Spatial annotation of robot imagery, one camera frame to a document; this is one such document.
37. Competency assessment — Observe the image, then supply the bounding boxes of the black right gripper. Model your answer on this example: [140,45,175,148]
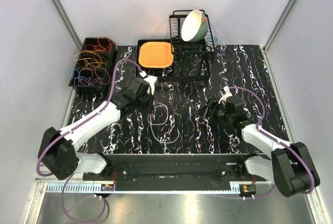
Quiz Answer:
[194,97,233,124]

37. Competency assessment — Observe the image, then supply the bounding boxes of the blue cable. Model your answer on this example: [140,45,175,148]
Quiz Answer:
[65,68,91,86]

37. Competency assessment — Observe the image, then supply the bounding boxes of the orange cable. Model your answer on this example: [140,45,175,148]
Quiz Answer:
[85,35,119,55]

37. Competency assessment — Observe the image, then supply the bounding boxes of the pink cable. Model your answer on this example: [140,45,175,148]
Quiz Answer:
[74,67,111,86]

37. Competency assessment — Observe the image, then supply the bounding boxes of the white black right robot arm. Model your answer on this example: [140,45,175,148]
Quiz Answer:
[196,96,321,197]

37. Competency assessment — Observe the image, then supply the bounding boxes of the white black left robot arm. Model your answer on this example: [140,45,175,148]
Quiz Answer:
[37,75,158,180]

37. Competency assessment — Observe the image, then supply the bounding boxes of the black compartment bin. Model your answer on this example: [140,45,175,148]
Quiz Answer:
[69,36,118,94]

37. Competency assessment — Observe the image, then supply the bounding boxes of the light blue cup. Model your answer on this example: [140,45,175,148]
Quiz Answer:
[204,34,220,46]

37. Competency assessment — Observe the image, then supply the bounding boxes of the white ceramic bowl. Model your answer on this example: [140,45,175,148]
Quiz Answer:
[181,9,209,43]

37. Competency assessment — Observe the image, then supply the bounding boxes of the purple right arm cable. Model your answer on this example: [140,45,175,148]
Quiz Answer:
[208,86,317,200]

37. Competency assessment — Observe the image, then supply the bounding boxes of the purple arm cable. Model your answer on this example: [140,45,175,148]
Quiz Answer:
[208,86,317,200]
[35,59,146,221]

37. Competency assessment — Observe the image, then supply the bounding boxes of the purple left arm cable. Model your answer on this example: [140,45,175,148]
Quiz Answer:
[35,59,146,221]

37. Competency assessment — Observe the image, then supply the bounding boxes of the yellow cable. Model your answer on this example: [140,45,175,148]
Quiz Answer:
[72,50,107,68]

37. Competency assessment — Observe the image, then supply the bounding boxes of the black wire dish rack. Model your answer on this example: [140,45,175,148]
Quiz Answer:
[169,9,215,55]

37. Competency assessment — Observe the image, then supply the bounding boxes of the grey cable duct strip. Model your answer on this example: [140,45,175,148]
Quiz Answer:
[46,178,252,194]

